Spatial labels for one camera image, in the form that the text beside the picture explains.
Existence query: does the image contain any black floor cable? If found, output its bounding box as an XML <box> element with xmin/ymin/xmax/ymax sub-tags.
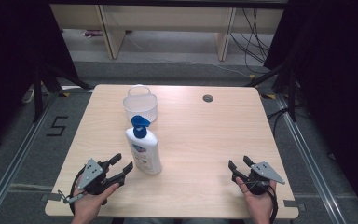
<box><xmin>266</xmin><ymin>103</ymin><xmax>306</xmax><ymax>138</ymax></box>

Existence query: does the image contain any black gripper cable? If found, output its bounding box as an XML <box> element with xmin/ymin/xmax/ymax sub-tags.
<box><xmin>69</xmin><ymin>165</ymin><xmax>88</xmax><ymax>217</ymax></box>
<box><xmin>266</xmin><ymin>183</ymin><xmax>280</xmax><ymax>224</ymax></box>

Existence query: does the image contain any white plastic basket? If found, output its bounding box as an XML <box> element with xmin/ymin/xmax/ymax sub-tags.
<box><xmin>122</xmin><ymin>84</ymin><xmax>158</xmax><ymax>123</ymax></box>

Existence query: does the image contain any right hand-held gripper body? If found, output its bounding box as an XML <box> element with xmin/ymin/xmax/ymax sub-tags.
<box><xmin>235</xmin><ymin>161</ymin><xmax>286</xmax><ymax>197</ymax></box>

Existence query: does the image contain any person's left hand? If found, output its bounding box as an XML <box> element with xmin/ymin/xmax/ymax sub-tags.
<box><xmin>71</xmin><ymin>181</ymin><xmax>120</xmax><ymax>222</ymax></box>

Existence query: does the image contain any grey cable plug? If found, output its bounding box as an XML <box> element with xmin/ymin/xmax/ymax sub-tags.
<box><xmin>57</xmin><ymin>189</ymin><xmax>86</xmax><ymax>205</ymax></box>

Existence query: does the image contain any dark curtain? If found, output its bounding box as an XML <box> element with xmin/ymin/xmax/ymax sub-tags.
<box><xmin>0</xmin><ymin>0</ymin><xmax>79</xmax><ymax>157</ymax></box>
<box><xmin>263</xmin><ymin>0</ymin><xmax>358</xmax><ymax>222</ymax></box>

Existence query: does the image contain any light wooden desk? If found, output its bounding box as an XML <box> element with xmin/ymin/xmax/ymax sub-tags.
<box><xmin>49</xmin><ymin>3</ymin><xmax>285</xmax><ymax>62</ymax></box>

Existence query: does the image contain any metal floor rail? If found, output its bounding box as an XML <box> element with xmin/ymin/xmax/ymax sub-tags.
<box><xmin>273</xmin><ymin>92</ymin><xmax>349</xmax><ymax>224</ymax></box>
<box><xmin>0</xmin><ymin>89</ymin><xmax>62</xmax><ymax>224</ymax></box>

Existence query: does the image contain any bundle of black cables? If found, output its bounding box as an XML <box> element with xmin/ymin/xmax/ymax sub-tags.
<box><xmin>228</xmin><ymin>7</ymin><xmax>275</xmax><ymax>75</ymax></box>

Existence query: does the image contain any white pump bottle blue cap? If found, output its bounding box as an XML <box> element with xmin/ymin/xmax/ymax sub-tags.
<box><xmin>125</xmin><ymin>115</ymin><xmax>163</xmax><ymax>175</ymax></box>

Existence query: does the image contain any black metal stand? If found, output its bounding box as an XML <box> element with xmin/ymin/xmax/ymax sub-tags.
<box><xmin>244</xmin><ymin>61</ymin><xmax>298</xmax><ymax>123</ymax></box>
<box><xmin>32</xmin><ymin>61</ymin><xmax>95</xmax><ymax>123</ymax></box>

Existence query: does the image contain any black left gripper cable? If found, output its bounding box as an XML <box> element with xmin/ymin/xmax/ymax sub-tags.
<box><xmin>69</xmin><ymin>165</ymin><xmax>88</xmax><ymax>217</ymax></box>

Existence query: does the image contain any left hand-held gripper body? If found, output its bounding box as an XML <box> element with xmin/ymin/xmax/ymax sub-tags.
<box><xmin>74</xmin><ymin>157</ymin><xmax>126</xmax><ymax>197</ymax></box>

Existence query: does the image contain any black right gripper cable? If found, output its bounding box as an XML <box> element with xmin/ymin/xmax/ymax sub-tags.
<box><xmin>266</xmin><ymin>183</ymin><xmax>280</xmax><ymax>224</ymax></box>

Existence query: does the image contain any person's right hand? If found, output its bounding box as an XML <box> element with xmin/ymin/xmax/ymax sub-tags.
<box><xmin>235</xmin><ymin>175</ymin><xmax>278</xmax><ymax>222</ymax></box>

